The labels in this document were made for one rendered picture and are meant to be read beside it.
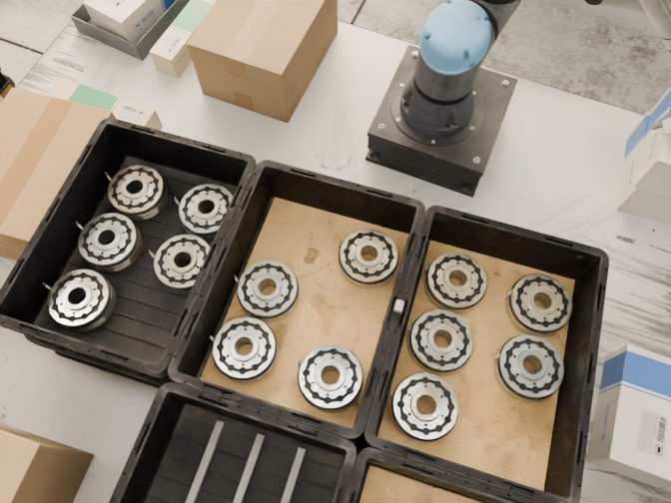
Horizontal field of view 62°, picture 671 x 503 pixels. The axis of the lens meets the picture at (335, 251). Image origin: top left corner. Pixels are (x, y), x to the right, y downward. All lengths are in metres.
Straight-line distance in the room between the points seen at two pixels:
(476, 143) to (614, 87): 1.41
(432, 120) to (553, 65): 1.42
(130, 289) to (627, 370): 0.87
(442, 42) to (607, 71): 1.61
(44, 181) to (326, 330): 0.59
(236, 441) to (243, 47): 0.78
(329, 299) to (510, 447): 0.37
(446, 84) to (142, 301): 0.66
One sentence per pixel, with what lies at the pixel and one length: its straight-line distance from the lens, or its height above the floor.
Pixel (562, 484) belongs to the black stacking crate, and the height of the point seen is 0.90.
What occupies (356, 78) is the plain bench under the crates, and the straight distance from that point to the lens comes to 1.39.
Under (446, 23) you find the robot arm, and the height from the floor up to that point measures 1.03.
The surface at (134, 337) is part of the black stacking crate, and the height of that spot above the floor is 0.83.
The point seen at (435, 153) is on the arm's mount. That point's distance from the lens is 1.16.
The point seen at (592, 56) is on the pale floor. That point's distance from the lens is 2.61.
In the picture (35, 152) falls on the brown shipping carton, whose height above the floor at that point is 0.86.
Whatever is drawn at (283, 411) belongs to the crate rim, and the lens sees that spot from 0.83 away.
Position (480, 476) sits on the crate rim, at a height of 0.93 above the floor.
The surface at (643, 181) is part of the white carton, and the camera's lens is 1.24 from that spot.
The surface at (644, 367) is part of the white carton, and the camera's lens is 1.11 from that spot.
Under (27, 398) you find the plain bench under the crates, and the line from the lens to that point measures 1.20.
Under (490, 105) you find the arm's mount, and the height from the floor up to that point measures 0.80.
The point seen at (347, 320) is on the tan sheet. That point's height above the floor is 0.83.
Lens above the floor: 1.75
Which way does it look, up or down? 66 degrees down
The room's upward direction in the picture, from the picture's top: straight up
